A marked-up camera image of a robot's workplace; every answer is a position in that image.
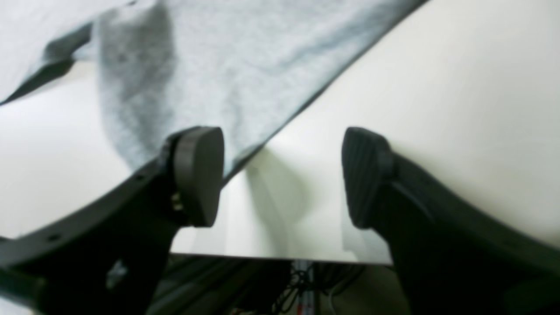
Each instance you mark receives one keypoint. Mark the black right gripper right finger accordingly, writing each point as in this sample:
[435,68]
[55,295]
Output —
[450,258]

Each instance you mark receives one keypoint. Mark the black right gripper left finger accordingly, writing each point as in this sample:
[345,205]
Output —
[108,257]

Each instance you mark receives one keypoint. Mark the grey T-shirt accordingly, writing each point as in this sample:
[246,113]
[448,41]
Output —
[246,66]

